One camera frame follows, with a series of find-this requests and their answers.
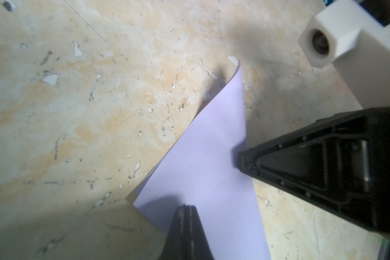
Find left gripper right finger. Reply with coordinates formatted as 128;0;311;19
190;205;213;260

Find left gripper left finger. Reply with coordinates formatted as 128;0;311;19
159;205;190;260

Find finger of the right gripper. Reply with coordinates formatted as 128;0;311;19
237;107;390;234

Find pale purple paper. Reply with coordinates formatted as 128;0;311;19
134;68;270;260

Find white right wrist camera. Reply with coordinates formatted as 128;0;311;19
299;1;390;108

